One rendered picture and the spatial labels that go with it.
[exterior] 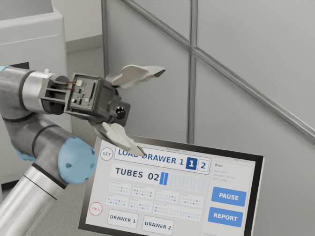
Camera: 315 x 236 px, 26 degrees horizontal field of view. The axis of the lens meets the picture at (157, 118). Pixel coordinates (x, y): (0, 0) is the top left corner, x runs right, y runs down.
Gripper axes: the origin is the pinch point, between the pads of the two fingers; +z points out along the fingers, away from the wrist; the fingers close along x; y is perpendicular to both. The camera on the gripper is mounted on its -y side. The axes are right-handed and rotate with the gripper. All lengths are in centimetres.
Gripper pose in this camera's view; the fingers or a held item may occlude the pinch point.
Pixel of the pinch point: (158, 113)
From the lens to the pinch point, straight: 115.1
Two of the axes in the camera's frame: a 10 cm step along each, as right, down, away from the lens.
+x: 2.3, -9.7, 1.2
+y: -4.1, -2.1, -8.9
